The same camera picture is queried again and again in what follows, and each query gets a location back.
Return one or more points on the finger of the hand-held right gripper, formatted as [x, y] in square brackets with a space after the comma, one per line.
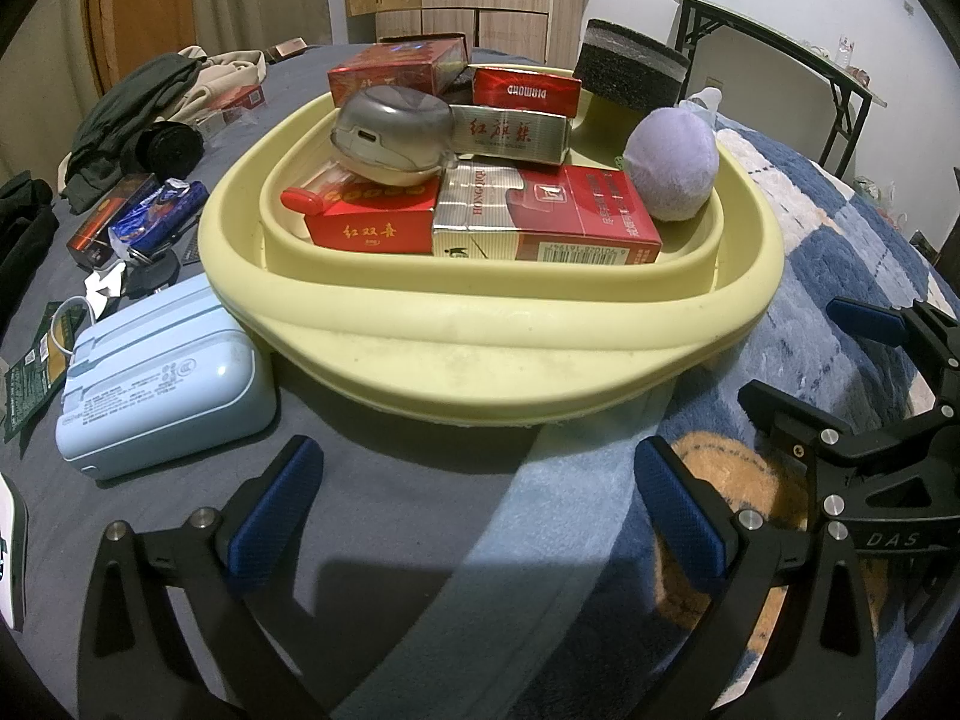
[787, 420]
[866, 321]

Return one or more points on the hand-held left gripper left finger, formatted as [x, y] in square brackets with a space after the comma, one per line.
[274, 517]

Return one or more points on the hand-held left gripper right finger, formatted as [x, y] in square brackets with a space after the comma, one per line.
[679, 517]

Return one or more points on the purple plush ball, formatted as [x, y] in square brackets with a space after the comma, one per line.
[667, 165]

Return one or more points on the yellow collapsible basin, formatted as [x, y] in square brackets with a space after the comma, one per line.
[487, 345]

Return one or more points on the red box white panel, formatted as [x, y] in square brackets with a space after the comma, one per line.
[360, 229]

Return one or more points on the red and silver cigarette pack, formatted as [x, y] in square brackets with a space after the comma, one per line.
[570, 210]

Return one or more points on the red lighter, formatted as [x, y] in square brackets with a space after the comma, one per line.
[300, 199]

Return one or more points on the black foam disc grey band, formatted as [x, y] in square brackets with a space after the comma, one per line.
[630, 64]

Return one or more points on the grey oval charging case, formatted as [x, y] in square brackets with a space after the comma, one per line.
[390, 127]

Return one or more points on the small red cigarette pack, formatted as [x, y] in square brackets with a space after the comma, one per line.
[525, 90]

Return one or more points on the glossy red box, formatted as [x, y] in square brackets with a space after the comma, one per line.
[390, 71]

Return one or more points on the blue plaid blanket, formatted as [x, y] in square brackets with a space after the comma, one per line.
[825, 240]

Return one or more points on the grey bed sheet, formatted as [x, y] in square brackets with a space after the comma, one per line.
[405, 480]

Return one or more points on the light blue power bank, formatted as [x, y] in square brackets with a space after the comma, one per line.
[165, 382]

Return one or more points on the white card black logo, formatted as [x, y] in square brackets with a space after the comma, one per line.
[11, 555]

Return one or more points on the black key bunch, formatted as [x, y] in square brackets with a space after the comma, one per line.
[154, 277]

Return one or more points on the glass bottle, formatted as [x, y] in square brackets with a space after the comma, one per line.
[846, 52]

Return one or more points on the white plastic sheet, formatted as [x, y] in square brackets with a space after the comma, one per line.
[705, 99]

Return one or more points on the green foil packet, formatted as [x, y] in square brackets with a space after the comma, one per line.
[30, 390]

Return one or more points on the blue snack wrapper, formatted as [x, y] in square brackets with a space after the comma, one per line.
[157, 214]

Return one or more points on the black folding table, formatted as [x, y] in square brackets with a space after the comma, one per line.
[750, 11]

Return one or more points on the dark red box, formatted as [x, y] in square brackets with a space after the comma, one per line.
[101, 221]

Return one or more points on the black cloth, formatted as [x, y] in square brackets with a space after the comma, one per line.
[22, 240]

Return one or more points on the black round cylinder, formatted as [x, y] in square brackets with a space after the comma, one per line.
[172, 150]

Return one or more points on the dark green cloth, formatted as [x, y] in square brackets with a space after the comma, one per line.
[127, 105]

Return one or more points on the small brown box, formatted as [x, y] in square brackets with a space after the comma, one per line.
[289, 49]

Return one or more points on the brown wooden door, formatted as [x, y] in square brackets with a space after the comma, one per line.
[142, 7]

